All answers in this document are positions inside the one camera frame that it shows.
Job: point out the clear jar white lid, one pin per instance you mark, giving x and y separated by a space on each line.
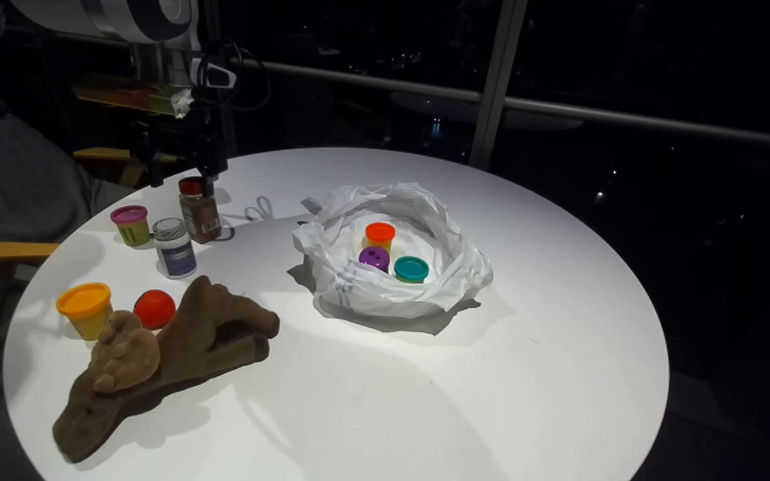
176 248

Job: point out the spice jar red lid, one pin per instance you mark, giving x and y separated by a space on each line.
200 213

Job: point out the yellowish wrist camera box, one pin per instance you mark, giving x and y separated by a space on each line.
136 98

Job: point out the grey fabric seat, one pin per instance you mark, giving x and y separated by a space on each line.
13 169

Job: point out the small tub orange lid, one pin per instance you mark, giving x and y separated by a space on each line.
382 234

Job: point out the yellow tub yellow lid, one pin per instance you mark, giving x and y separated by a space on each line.
85 308

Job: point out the white plastic bag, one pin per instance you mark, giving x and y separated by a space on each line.
387 295

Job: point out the brown plush animal toy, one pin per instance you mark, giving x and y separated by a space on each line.
181 356

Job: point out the green tub pink lid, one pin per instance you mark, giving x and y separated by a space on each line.
132 225

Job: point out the wooden armrest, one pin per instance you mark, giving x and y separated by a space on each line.
1 249

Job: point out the grey horizontal window rail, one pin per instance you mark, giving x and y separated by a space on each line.
581 110

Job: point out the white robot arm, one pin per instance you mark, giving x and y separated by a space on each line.
120 17

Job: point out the small tub purple lid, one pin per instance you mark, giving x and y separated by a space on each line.
374 257

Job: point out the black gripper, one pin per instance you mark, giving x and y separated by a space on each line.
176 134

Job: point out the grey window post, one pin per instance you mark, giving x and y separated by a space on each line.
497 81

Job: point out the red toy strawberry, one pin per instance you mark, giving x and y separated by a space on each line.
155 308

